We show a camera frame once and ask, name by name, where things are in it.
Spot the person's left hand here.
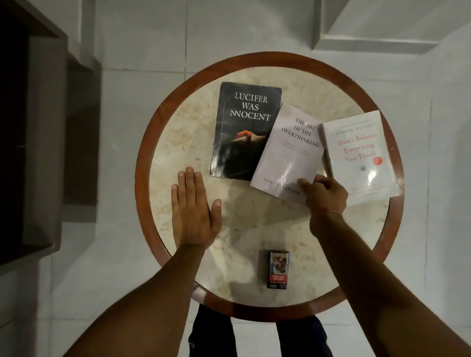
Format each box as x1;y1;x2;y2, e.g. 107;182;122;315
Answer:
171;167;223;251

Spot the person's right hand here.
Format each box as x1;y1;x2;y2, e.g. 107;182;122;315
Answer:
297;174;349;238

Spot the pale pink paperback book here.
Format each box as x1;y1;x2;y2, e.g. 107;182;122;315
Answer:
250;103;327;206

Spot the person's right forearm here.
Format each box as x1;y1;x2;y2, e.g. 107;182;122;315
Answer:
310;213;471;357

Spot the person's left forearm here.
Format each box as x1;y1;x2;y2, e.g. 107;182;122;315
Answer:
63;244;207;357

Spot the round table with wooden rim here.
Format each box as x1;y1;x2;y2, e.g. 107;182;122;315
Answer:
134;51;406;323

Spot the white book with red dot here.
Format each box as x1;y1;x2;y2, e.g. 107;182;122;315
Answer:
322;110;402;207

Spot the black paperback book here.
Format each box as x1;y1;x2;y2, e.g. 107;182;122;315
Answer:
209;82;283;181

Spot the small dark printed box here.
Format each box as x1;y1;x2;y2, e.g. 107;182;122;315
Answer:
267;250;290;290

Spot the person's left leg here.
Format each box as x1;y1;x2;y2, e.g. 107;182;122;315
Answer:
188;304;238;357

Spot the person's leg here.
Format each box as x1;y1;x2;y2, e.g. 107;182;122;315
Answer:
188;304;238;357
275;315;334;357

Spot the dark wooden shelf cabinet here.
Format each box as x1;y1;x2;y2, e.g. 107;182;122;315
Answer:
0;0;102;276

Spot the person's right leg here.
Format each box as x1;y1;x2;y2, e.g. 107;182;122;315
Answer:
275;315;334;357

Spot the white stair step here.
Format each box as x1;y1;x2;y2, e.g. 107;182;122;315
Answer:
311;0;471;55

